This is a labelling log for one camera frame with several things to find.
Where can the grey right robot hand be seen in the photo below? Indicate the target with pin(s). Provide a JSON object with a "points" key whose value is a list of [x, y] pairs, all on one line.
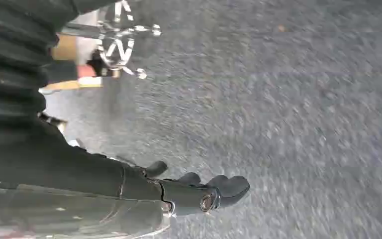
{"points": [[62, 178]]}

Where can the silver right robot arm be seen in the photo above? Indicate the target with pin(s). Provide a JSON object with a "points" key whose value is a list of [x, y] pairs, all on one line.
{"points": [[13, 59]]}

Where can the black chrome-base office chair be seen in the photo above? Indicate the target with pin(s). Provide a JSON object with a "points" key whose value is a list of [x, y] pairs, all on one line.
{"points": [[117, 49]]}

